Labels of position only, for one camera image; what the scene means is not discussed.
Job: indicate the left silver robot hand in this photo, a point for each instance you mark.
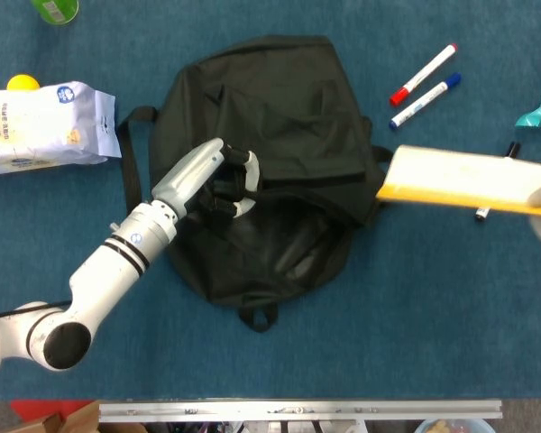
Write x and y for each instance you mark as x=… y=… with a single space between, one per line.
x=185 y=180

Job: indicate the white yellow Lexicon book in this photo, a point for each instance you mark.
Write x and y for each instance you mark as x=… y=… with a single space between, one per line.
x=460 y=176

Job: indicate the black fabric backpack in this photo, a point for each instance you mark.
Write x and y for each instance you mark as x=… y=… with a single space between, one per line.
x=293 y=117

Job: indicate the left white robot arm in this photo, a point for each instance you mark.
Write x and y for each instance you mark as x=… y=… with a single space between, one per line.
x=103 y=270

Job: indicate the white marker black cap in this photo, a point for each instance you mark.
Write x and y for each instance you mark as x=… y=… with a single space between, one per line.
x=514 y=150

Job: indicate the white marker blue cap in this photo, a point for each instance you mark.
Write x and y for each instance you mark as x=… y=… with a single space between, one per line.
x=426 y=100

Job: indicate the white wipes package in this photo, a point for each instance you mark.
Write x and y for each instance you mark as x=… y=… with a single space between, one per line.
x=40 y=126

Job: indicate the white marker red cap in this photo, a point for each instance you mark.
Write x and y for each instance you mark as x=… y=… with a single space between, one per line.
x=426 y=72

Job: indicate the yellow ball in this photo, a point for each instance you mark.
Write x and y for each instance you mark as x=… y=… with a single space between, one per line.
x=22 y=83

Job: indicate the green can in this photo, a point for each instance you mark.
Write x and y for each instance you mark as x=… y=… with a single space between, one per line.
x=54 y=9

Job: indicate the light blue snack bowl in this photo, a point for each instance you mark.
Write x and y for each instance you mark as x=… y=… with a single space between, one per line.
x=453 y=426

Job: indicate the red plastic object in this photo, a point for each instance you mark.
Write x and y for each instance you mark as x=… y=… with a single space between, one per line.
x=40 y=406

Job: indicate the aluminium profile rail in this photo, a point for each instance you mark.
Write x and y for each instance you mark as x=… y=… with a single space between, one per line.
x=297 y=409

